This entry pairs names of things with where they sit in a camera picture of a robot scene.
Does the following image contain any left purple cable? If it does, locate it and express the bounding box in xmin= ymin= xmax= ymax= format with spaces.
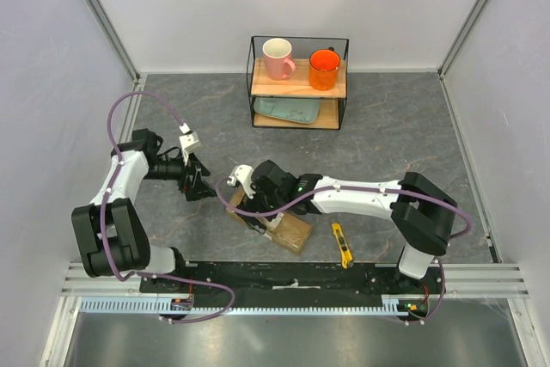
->
xmin=99 ymin=91 xmax=186 ymax=282

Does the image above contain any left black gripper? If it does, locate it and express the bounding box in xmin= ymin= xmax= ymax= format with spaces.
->
xmin=143 ymin=149 xmax=217 ymax=201

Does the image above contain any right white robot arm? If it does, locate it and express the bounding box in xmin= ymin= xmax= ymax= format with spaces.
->
xmin=234 ymin=161 xmax=458 ymax=293

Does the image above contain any black wire wooden shelf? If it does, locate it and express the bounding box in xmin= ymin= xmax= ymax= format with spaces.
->
xmin=247 ymin=35 xmax=349 ymax=130

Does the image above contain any yellow utility knife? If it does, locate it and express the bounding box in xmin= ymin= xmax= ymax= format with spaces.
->
xmin=331 ymin=223 xmax=353 ymax=269

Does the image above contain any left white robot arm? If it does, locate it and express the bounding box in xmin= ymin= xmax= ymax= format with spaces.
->
xmin=71 ymin=127 xmax=216 ymax=292

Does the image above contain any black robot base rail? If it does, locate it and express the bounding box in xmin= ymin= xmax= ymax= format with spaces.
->
xmin=139 ymin=260 xmax=448 ymax=309

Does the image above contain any pink ceramic mug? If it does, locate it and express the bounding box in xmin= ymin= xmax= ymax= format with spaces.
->
xmin=262 ymin=38 xmax=296 ymax=81

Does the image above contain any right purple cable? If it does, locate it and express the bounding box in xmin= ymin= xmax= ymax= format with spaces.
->
xmin=214 ymin=177 xmax=473 ymax=240

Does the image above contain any brown cardboard express box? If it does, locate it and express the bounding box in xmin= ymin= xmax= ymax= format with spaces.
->
xmin=226 ymin=208 xmax=312 ymax=255

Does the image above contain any purple cable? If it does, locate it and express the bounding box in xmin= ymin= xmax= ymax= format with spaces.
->
xmin=99 ymin=91 xmax=186 ymax=282
xmin=214 ymin=177 xmax=473 ymax=240

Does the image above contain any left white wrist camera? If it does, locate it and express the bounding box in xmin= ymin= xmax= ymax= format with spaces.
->
xmin=179 ymin=123 xmax=202 ymax=165

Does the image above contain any slotted cable duct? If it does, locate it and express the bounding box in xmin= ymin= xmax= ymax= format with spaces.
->
xmin=79 ymin=297 xmax=425 ymax=316

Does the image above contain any teal rectangular plate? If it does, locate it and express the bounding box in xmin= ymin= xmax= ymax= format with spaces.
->
xmin=254 ymin=97 xmax=321 ymax=125

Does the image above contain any orange glass cup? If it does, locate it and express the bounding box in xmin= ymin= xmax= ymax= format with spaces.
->
xmin=309 ymin=47 xmax=341 ymax=91

